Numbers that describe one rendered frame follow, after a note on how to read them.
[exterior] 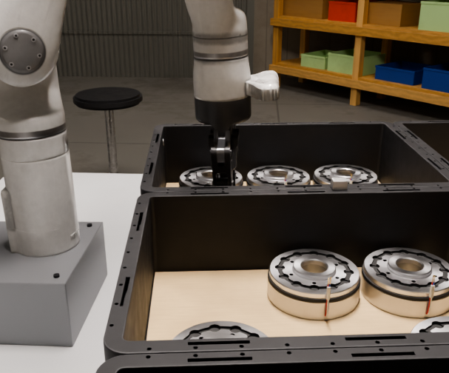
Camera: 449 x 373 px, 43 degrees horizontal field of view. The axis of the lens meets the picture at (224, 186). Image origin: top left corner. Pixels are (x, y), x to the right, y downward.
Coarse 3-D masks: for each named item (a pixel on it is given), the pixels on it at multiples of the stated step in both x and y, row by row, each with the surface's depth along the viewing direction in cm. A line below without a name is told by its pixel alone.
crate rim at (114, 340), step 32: (160, 192) 68; (192, 192) 68; (224, 192) 68; (256, 192) 68; (288, 192) 68; (320, 192) 68; (352, 192) 68; (384, 192) 68; (416, 192) 68; (448, 192) 68; (128, 256) 53; (128, 288) 48; (128, 352) 40; (160, 352) 40
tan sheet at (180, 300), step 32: (160, 288) 67; (192, 288) 67; (224, 288) 67; (256, 288) 67; (160, 320) 61; (192, 320) 61; (224, 320) 61; (256, 320) 61; (288, 320) 61; (320, 320) 61; (352, 320) 61; (384, 320) 61; (416, 320) 61
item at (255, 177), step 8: (256, 168) 95; (264, 168) 96; (288, 168) 96; (296, 168) 95; (248, 176) 92; (256, 176) 92; (296, 176) 92; (304, 176) 92; (256, 184) 89; (264, 184) 89; (272, 184) 89; (280, 184) 89; (288, 184) 90; (296, 184) 89; (304, 184) 89
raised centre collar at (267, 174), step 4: (272, 168) 94; (276, 168) 94; (280, 168) 94; (264, 172) 92; (268, 172) 92; (272, 172) 93; (276, 172) 94; (280, 172) 94; (284, 172) 93; (288, 172) 92; (292, 172) 92; (264, 176) 92; (268, 176) 91; (272, 176) 90; (276, 176) 90; (280, 176) 90; (284, 176) 90; (288, 176) 90; (292, 176) 91; (272, 180) 90; (276, 180) 90; (280, 180) 90; (284, 180) 90
